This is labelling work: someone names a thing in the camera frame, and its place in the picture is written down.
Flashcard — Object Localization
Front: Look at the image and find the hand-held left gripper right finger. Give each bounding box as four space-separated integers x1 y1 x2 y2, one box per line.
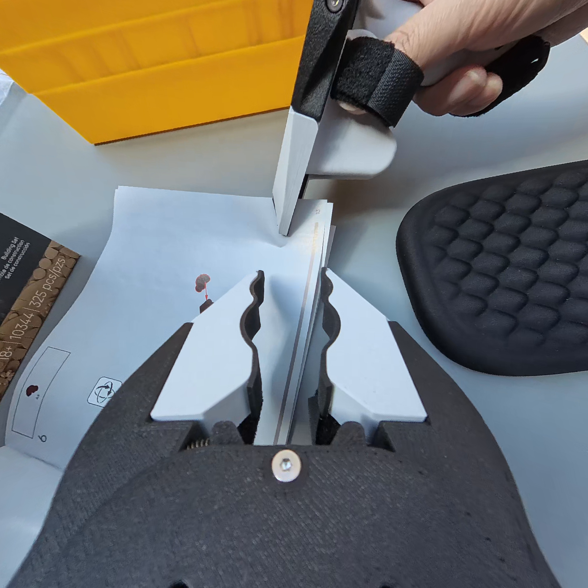
309 266 429 425

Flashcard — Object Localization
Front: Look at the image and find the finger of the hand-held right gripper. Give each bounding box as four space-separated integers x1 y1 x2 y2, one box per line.
272 108 319 237

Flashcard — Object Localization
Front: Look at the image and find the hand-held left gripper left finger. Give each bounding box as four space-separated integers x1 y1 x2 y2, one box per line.
150 269 266 428

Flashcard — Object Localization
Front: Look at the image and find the building instruction booklet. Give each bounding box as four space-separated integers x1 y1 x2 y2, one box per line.
5 185 337 470

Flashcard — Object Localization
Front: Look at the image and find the person's right hand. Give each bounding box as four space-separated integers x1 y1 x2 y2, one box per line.
383 0 588 119

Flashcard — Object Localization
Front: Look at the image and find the black textured wrist pad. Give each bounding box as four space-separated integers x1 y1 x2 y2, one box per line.
396 161 588 376

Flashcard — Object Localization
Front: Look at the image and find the yellow plastic bin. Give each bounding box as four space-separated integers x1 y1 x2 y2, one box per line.
0 0 319 146

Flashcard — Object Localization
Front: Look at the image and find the black plant toy box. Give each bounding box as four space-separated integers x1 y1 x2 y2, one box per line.
0 212 81 400

